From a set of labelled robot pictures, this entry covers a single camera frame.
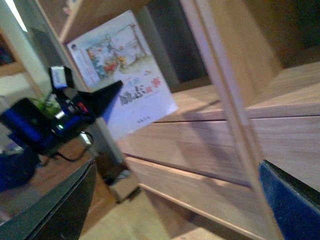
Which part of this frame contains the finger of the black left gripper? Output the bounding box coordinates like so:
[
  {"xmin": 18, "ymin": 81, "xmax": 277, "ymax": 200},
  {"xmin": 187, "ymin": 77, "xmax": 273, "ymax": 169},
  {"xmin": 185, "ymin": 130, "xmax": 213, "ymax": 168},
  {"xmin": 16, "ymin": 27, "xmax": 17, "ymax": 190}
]
[{"xmin": 0, "ymin": 159, "xmax": 97, "ymax": 240}]

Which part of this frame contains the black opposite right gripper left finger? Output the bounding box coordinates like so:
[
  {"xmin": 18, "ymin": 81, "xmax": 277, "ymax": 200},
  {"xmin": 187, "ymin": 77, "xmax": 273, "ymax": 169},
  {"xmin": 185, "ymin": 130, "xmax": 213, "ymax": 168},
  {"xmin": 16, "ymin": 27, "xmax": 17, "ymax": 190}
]
[{"xmin": 78, "ymin": 80, "xmax": 123, "ymax": 118}]

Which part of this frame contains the blue black opposite gripper body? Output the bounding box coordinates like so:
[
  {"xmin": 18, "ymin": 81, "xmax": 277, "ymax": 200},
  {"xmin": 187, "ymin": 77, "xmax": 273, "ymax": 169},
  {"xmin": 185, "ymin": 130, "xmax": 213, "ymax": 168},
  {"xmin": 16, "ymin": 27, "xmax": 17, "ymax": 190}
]
[{"xmin": 0, "ymin": 66, "xmax": 97, "ymax": 155}]

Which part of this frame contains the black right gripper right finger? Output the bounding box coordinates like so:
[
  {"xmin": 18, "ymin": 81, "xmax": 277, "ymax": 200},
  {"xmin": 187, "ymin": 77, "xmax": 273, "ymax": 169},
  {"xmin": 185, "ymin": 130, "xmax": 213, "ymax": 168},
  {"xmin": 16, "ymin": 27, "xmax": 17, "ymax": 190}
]
[{"xmin": 258, "ymin": 160, "xmax": 320, "ymax": 240}]

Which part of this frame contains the white illustrated book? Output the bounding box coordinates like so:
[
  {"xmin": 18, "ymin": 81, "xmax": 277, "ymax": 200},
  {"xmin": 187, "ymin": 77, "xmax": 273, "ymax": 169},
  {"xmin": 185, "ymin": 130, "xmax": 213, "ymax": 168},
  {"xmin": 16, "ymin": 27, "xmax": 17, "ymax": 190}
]
[{"xmin": 66, "ymin": 10, "xmax": 178, "ymax": 141}]

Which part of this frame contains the left wooden shelf unit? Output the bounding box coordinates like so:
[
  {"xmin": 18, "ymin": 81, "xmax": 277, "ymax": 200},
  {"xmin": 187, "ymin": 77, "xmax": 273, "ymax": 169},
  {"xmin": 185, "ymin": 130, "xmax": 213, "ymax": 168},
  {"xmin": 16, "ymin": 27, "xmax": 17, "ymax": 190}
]
[{"xmin": 37, "ymin": 0, "xmax": 283, "ymax": 240}]

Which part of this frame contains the wooden shelf unit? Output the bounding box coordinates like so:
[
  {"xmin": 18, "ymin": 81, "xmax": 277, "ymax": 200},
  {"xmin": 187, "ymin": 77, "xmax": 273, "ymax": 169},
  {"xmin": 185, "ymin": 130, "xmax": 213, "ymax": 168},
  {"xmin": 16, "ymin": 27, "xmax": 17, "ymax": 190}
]
[
  {"xmin": 37, "ymin": 0, "xmax": 283, "ymax": 240},
  {"xmin": 197, "ymin": 0, "xmax": 320, "ymax": 190}
]

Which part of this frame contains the right wooden shelf unit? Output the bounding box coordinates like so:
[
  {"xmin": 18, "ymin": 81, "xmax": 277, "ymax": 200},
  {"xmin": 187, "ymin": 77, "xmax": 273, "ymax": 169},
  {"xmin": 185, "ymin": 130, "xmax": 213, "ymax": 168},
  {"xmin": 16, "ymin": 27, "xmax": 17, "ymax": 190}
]
[{"xmin": 197, "ymin": 0, "xmax": 320, "ymax": 190}]

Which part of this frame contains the green potted plant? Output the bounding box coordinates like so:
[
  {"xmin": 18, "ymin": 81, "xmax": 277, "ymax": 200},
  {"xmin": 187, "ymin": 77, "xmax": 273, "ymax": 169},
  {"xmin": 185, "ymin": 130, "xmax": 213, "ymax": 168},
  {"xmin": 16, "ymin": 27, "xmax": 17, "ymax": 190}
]
[{"xmin": 30, "ymin": 93, "xmax": 61, "ymax": 118}]

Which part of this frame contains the black cable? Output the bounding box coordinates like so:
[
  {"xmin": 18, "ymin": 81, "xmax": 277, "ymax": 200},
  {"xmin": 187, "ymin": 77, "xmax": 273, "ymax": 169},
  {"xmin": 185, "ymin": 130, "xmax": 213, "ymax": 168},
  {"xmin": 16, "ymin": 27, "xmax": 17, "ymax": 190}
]
[{"xmin": 53, "ymin": 131, "xmax": 94, "ymax": 162}]

